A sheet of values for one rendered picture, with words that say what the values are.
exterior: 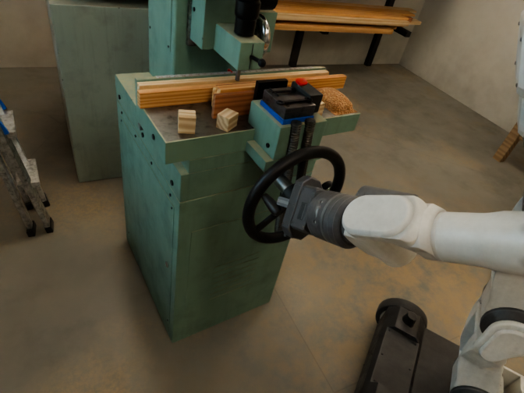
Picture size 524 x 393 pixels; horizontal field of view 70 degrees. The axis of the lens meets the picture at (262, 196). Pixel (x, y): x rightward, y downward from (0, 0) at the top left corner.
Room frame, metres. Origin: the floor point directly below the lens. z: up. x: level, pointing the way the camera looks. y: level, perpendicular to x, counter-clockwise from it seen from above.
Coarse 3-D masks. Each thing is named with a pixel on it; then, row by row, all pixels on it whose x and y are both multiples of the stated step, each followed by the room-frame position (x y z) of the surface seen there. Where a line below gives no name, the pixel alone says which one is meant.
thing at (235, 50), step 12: (216, 24) 1.01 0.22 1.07; (228, 24) 1.02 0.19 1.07; (216, 36) 1.01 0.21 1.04; (228, 36) 0.96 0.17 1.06; (240, 36) 0.95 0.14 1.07; (252, 36) 0.97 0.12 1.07; (216, 48) 1.00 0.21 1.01; (228, 48) 0.95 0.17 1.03; (240, 48) 0.91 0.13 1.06; (252, 48) 0.93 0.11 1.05; (228, 60) 0.94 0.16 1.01; (240, 60) 0.91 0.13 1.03; (252, 60) 0.93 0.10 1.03
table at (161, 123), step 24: (144, 120) 0.78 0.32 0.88; (168, 120) 0.77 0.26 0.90; (216, 120) 0.82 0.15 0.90; (240, 120) 0.85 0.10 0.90; (336, 120) 1.00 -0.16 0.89; (168, 144) 0.68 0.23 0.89; (192, 144) 0.72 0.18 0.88; (216, 144) 0.76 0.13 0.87; (240, 144) 0.80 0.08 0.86; (264, 168) 0.74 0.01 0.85
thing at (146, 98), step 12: (216, 84) 0.94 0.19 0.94; (288, 84) 1.07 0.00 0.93; (312, 84) 1.13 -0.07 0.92; (324, 84) 1.16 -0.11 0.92; (336, 84) 1.20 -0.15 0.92; (144, 96) 0.80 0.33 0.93; (156, 96) 0.82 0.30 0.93; (168, 96) 0.84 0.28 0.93; (180, 96) 0.86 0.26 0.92; (192, 96) 0.88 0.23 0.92; (204, 96) 0.90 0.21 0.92
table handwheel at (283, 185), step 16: (288, 160) 0.66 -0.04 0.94; (304, 160) 0.68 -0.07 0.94; (336, 160) 0.75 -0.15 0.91; (272, 176) 0.64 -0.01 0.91; (336, 176) 0.78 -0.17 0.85; (256, 192) 0.62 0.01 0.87; (288, 192) 0.70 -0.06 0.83; (256, 208) 0.62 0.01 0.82; (256, 240) 0.64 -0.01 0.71; (272, 240) 0.67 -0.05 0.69
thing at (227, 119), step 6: (228, 108) 0.83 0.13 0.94; (222, 114) 0.79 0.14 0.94; (228, 114) 0.80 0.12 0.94; (234, 114) 0.81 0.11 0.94; (222, 120) 0.78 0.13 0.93; (228, 120) 0.78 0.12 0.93; (234, 120) 0.80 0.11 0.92; (216, 126) 0.79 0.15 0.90; (222, 126) 0.78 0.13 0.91; (228, 126) 0.78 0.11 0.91; (234, 126) 0.81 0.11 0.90
